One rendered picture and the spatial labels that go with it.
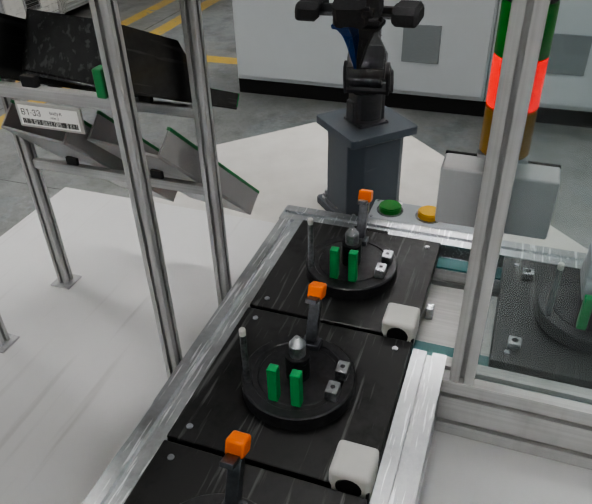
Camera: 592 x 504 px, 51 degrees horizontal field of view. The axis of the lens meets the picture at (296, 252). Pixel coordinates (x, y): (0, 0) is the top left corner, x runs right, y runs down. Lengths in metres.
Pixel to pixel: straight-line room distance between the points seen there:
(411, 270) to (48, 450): 0.58
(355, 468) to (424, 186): 0.86
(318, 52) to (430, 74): 0.70
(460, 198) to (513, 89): 0.14
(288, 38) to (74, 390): 3.35
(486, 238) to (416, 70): 3.29
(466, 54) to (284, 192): 2.62
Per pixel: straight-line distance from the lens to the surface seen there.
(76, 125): 0.74
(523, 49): 0.61
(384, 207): 1.12
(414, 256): 1.01
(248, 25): 4.18
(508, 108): 0.63
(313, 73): 4.12
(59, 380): 1.03
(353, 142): 1.15
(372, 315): 0.89
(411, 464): 0.74
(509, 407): 0.85
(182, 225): 1.31
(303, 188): 1.41
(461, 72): 3.93
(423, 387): 0.82
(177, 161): 0.88
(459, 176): 0.69
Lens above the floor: 1.55
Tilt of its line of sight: 35 degrees down
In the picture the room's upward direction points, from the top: 2 degrees counter-clockwise
